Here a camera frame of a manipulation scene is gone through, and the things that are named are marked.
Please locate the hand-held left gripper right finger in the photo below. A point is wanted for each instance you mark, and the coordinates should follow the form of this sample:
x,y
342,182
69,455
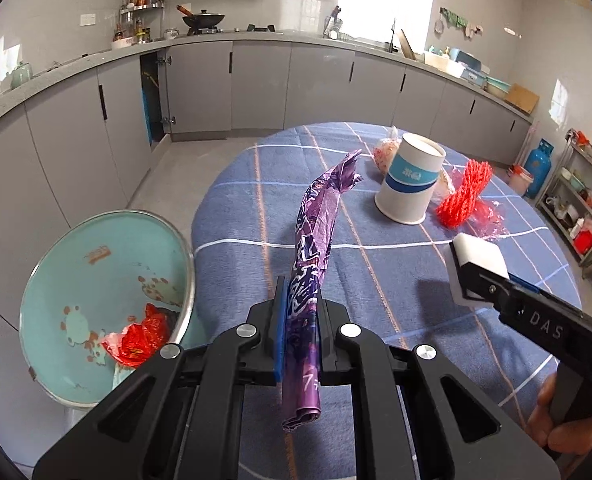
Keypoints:
x,y
333,320

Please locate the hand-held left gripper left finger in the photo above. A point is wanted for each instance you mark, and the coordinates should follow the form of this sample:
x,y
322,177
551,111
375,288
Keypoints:
x,y
280,340

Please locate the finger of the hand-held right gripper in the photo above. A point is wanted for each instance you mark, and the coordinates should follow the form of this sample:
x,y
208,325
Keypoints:
x,y
485,285
525,285

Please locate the white sponge block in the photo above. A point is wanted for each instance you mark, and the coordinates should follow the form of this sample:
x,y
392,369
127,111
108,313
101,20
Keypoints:
x,y
480,255

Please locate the red clear plastic film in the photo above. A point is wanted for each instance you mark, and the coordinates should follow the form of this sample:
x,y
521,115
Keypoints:
x,y
490,217

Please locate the purple snack wrapper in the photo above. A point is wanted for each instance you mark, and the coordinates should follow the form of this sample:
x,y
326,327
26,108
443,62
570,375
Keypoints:
x,y
316,240

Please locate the red mesh net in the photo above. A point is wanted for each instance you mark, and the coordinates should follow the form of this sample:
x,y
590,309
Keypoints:
x,y
463,195

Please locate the white paper cup blue band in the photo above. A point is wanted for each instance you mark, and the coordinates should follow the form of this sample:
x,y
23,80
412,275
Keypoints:
x,y
405,195

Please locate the red plastic bag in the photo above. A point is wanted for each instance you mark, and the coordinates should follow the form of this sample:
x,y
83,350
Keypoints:
x,y
143,337

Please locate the clear bag of pink snacks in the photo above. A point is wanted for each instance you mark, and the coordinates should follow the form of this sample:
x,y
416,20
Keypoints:
x,y
384,152

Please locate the teal cartoon trash bin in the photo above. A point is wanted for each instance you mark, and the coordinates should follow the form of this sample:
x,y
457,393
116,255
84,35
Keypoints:
x,y
76,280

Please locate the person's right hand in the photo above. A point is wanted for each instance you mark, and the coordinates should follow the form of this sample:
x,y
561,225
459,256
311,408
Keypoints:
x,y
560,435

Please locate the metal shelf rack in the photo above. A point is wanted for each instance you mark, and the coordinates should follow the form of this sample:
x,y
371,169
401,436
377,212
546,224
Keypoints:
x,y
565,195

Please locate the pink bucket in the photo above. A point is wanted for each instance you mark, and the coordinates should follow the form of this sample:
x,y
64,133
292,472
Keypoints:
x,y
519,180

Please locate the blue gas cylinder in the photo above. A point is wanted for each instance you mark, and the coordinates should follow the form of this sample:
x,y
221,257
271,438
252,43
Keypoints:
x,y
539,167

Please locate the brown square board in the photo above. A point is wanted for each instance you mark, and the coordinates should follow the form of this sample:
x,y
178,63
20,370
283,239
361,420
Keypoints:
x,y
521,99

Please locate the light blue storage box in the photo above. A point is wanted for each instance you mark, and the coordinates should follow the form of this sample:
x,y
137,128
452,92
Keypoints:
x,y
470,67

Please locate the white plastic basin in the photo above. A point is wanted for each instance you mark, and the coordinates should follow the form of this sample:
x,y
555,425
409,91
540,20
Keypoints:
x,y
443,64

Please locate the grey base cabinets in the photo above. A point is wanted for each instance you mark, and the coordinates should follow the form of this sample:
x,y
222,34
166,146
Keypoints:
x,y
261,85

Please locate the leaning wooden cutting board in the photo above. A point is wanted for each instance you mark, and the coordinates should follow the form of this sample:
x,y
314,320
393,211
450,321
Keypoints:
x,y
406,45

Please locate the black faucet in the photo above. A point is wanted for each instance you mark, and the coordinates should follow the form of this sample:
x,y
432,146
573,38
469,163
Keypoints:
x,y
393,35

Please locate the knife and utensil rack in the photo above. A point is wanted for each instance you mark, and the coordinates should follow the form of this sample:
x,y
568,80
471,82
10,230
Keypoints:
x,y
333,24

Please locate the bright window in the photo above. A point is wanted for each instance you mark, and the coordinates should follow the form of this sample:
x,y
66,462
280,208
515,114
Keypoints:
x,y
385,5

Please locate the gas stove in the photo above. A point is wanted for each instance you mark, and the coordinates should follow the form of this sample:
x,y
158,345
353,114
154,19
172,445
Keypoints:
x,y
236,30

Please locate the small white jar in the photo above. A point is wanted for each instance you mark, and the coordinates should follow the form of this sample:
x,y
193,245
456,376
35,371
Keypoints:
x,y
171,34

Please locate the black wok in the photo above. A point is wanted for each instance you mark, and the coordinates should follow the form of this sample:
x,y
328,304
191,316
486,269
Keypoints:
x,y
203,20

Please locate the white bowl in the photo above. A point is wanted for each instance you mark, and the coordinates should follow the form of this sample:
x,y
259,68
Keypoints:
x,y
121,44

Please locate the spice rack with bottles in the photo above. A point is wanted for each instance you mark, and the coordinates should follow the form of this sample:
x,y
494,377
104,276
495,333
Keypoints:
x,y
141,15

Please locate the teal kettle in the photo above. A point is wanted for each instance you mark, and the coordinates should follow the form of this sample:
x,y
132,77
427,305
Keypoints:
x,y
20,76

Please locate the wall hooks with cloths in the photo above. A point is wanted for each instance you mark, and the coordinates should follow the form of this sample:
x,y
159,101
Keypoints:
x,y
460,21

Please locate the white wall socket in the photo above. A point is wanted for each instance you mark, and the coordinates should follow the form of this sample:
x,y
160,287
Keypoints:
x,y
87,19

